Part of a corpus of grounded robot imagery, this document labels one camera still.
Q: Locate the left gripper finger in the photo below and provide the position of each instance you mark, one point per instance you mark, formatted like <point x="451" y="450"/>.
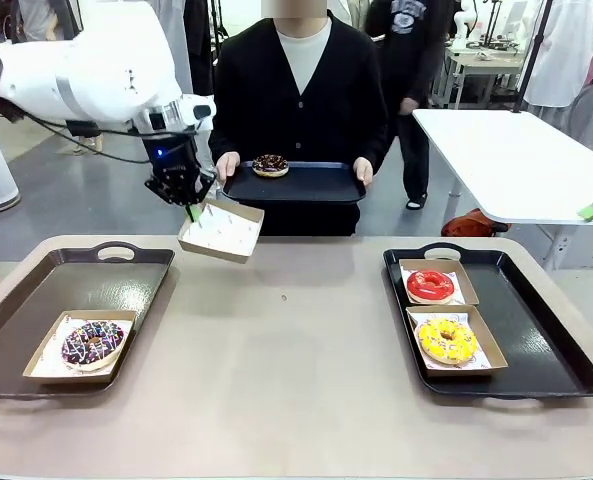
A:
<point x="206" y="181"/>
<point x="158" y="189"/>

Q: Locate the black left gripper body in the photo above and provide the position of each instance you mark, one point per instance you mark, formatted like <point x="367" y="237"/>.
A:
<point x="173" y="160"/>

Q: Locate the white printed liner paper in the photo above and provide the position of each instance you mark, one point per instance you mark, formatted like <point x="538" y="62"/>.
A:
<point x="221" y="235"/>
<point x="482" y="361"/>
<point x="458" y="292"/>
<point x="46" y="365"/>

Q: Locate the brown cardboard donut box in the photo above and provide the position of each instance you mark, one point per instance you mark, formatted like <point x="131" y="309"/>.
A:
<point x="216" y="256"/>
<point x="496" y="350"/>
<point x="76" y="378"/>
<point x="471" y="290"/>

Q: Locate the plain black serving tray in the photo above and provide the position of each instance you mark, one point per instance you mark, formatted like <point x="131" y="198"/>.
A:
<point x="301" y="187"/>

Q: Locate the dark donut colourful sprinkles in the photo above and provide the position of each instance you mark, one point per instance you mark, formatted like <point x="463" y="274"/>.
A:
<point x="94" y="345"/>

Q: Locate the red glazed donut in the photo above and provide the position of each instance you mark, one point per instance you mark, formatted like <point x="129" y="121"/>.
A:
<point x="430" y="286"/>

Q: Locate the yellow glazed donut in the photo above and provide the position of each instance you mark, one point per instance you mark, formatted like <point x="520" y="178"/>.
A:
<point x="446" y="340"/>

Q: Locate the person's right forearm black sleeve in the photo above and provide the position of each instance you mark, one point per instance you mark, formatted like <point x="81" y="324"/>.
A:
<point x="223" y="145"/>

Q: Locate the person's left forearm black sleeve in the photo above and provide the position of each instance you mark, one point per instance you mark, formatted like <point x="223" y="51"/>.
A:
<point x="373" y="145"/>

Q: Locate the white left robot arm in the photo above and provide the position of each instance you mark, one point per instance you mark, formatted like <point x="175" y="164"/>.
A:
<point x="76" y="75"/>

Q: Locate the brown plastic serving tray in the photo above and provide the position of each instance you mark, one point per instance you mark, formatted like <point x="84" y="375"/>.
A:
<point x="36" y="290"/>

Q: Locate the person's right hand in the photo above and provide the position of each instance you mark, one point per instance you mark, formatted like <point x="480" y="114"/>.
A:
<point x="227" y="167"/>

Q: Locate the person's left hand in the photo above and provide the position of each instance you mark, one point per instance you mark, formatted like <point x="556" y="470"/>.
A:
<point x="363" y="170"/>

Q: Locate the chocolate donut with sprinkles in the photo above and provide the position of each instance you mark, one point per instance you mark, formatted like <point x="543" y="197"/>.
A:
<point x="270" y="165"/>

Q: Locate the bystander legs with heels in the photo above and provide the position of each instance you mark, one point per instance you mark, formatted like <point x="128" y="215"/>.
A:
<point x="88" y="140"/>

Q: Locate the white side table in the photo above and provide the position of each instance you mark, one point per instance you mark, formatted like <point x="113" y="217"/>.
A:
<point x="516" y="160"/>

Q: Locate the grey garment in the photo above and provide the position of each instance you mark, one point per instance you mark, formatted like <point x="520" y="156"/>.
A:
<point x="583" y="110"/>

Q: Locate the black hanging coat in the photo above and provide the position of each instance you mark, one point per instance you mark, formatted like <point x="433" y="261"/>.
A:
<point x="198" y="45"/>

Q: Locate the orange bag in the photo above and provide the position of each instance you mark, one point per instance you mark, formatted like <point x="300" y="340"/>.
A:
<point x="468" y="222"/>

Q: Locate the person in black cardigan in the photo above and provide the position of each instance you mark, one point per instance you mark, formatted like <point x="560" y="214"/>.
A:
<point x="326" y="100"/>

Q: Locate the black slanted stand pole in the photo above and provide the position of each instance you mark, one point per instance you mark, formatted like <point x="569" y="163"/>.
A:
<point x="532" y="65"/>

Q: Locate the white hanging garment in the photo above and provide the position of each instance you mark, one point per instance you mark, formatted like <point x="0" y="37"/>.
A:
<point x="571" y="50"/>

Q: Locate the grey background work table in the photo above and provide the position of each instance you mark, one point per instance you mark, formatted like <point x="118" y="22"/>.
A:
<point x="486" y="62"/>

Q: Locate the small white background robot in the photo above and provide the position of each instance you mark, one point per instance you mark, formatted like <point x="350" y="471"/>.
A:
<point x="463" y="22"/>

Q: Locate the bystander in printed dark sweatshirt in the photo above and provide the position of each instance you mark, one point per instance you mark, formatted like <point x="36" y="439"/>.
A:
<point x="406" y="60"/>

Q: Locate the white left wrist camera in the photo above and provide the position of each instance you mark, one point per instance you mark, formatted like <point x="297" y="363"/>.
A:
<point x="198" y="111"/>

